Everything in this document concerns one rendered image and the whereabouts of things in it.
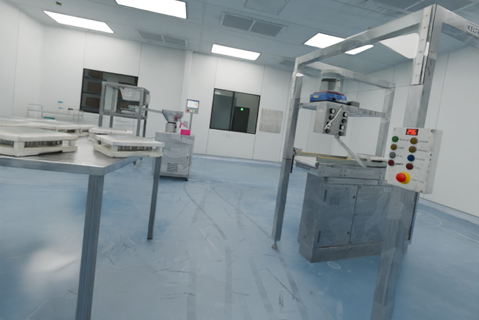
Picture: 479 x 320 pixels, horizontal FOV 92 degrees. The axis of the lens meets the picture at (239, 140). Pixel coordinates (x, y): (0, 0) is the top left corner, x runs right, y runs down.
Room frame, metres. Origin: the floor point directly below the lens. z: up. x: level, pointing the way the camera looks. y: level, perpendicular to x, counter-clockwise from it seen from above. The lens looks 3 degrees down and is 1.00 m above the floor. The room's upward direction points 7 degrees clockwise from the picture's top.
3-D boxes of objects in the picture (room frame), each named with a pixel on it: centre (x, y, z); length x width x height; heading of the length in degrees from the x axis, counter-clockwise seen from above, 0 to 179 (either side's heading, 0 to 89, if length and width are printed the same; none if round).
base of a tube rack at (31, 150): (0.94, 0.86, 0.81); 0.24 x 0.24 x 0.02; 80
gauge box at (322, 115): (1.75, -0.66, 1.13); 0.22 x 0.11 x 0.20; 112
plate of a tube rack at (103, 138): (1.17, 0.55, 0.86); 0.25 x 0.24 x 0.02; 138
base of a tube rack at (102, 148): (1.17, 0.55, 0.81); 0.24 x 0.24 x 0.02; 48
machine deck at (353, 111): (1.95, -0.80, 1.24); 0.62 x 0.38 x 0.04; 112
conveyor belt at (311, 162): (2.08, -1.15, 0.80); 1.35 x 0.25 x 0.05; 112
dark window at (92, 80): (6.13, 3.53, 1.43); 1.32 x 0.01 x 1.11; 102
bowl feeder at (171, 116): (4.07, 1.15, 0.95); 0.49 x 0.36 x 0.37; 102
